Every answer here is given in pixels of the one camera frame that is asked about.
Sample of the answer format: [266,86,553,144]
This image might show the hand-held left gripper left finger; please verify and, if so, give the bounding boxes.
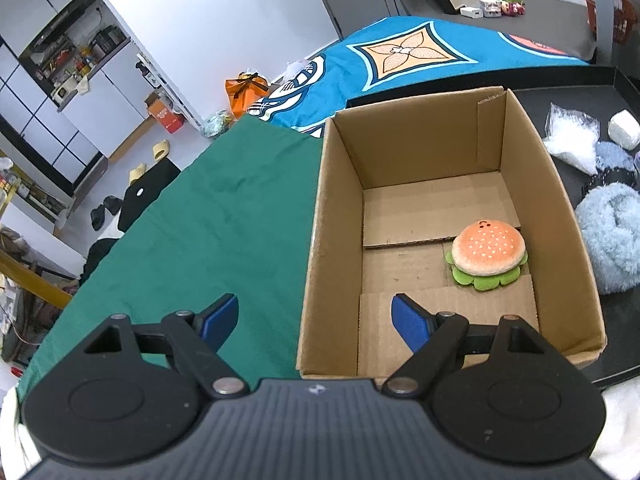
[82,294,251,401]

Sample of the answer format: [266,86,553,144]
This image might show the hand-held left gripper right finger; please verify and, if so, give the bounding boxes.
[382,294,565,401]

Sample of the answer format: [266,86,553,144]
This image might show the brown cardboard box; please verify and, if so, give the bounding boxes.
[296,86,607,380]

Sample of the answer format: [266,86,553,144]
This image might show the hamburger plush toy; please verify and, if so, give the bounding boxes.
[445,220,529,292]

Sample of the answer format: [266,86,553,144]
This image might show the grey fluffy plush toy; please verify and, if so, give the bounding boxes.
[575,182,640,295]

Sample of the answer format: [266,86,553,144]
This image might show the black beaded scrunchie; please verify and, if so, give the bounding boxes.
[581,167,637,195]

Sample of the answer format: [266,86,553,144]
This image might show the clear plastic bag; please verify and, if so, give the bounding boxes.
[542,102,601,176]

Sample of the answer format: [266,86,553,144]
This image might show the blue denim doll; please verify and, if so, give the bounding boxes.
[596,141,637,175]

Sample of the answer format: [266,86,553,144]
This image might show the white soft block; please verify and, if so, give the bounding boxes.
[608,110,640,150]

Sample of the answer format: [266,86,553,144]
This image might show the green cloth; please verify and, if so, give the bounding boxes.
[15,117,351,401]

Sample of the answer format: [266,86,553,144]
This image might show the black clothes pile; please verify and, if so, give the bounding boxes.
[81,237,120,282]

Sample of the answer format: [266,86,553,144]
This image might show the black chair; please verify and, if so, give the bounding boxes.
[117,160,182,236]

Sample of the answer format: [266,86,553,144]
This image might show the yellow wooden beam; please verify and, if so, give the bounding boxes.
[0,250,74,311]

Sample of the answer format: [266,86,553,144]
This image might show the floral bag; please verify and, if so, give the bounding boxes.
[202,112,234,136]

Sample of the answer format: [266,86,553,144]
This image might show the red cardboard box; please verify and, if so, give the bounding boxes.
[145,92,186,134]

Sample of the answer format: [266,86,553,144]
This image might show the orange bag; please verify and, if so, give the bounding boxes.
[225,72,269,118]

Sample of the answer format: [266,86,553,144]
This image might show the white fluffy cloth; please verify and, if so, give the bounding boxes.
[589,370,640,480]

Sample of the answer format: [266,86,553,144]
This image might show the white rack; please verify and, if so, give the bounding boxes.
[135,54,202,127]

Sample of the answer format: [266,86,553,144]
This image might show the white kitchen cabinet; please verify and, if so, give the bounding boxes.
[0,0,138,201]

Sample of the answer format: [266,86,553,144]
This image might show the blue patterned blanket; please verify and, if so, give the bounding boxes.
[250,16,591,138]

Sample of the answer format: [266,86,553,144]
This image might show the small figurines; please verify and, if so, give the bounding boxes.
[482,0,527,19]

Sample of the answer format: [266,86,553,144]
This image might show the red basket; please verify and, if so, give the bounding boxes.
[581,0,640,44]

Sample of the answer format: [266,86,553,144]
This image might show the grey pole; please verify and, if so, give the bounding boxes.
[590,0,631,66]

